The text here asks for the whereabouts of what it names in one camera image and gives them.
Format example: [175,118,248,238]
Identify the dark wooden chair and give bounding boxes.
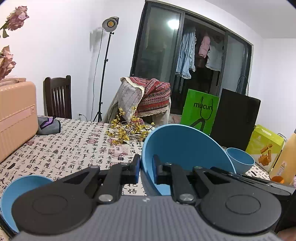
[43,75,72,119]

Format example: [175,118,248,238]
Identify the green snack box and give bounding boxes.
[246,125,284,173]

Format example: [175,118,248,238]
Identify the calligraphy print tablecloth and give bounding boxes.
[0,116,271,239]

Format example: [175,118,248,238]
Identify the red patterned blanket on chair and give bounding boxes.
[102,76,171,126]

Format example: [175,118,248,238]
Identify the studio lamp on stand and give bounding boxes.
[93,16,119,122]

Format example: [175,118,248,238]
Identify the pink small suitcase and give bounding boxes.
[1,78,38,162]

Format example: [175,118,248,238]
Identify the green paper shopping bag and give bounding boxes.
[180,89,219,135]

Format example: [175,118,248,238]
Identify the dried pink roses bouquet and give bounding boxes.
[0,5,30,80]

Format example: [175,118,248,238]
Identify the hanging pink garment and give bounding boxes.
[199,35,211,58]

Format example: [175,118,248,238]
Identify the hanging white garment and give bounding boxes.
[205,39,224,71]

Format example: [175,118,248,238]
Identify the black paper bag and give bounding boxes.
[210,89,261,151]

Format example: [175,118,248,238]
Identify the hanging blue shirt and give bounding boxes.
[176,27,196,79]

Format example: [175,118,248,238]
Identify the dark sliding glass door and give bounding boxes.
[131,1,252,115]

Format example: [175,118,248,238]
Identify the grey purple cloth pouch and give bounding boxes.
[37,116,61,135]

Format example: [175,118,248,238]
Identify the yellow flower branches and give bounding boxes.
[106,108,155,145]

